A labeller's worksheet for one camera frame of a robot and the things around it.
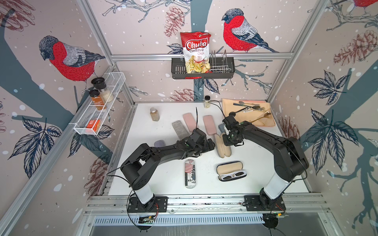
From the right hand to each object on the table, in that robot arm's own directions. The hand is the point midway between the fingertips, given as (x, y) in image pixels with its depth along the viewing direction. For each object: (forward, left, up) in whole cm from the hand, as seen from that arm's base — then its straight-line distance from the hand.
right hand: (227, 141), depth 92 cm
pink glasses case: (+19, +25, -5) cm, 32 cm away
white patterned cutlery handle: (+31, -21, -4) cm, 38 cm away
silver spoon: (+39, -17, -3) cm, 43 cm away
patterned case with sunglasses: (-21, +23, -1) cm, 31 cm away
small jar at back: (+34, +12, -1) cm, 36 cm away
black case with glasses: (-18, -1, -3) cm, 18 cm away
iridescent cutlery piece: (+37, -16, -3) cm, 40 cm away
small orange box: (-11, +65, +31) cm, 73 cm away
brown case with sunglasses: (-2, +44, -2) cm, 44 cm away
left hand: (-5, +9, +4) cm, 11 cm away
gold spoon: (+26, -33, -3) cm, 42 cm away
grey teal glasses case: (+10, +2, +1) cm, 10 cm away
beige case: (-4, +3, -4) cm, 6 cm away
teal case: (+8, +31, -2) cm, 32 cm away
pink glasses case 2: (+15, +10, -4) cm, 19 cm away
